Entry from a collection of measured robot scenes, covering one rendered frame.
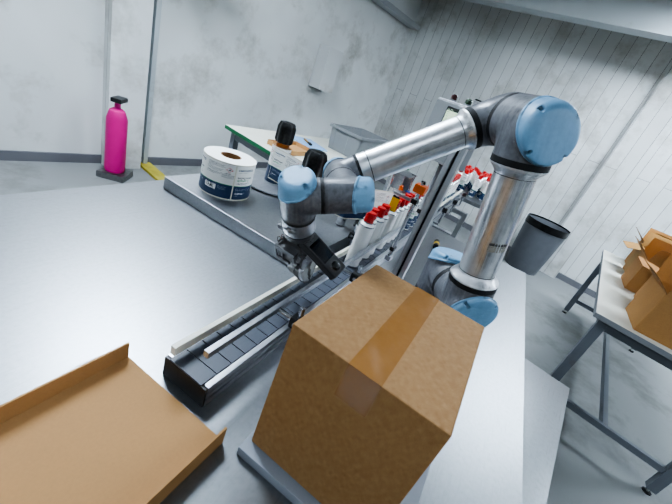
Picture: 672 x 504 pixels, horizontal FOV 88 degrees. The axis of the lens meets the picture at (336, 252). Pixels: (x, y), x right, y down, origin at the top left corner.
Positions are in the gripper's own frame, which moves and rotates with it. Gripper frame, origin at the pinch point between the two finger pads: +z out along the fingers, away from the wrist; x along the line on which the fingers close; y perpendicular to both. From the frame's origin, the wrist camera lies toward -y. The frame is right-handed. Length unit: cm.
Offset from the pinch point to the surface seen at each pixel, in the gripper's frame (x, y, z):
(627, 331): -116, -122, 86
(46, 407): 53, 12, -19
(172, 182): -11, 74, 13
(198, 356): 32.7, 1.6, -12.5
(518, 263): -324, -96, 285
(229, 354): 28.6, -2.0, -10.2
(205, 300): 20.3, 17.6, 0.5
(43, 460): 56, 4, -21
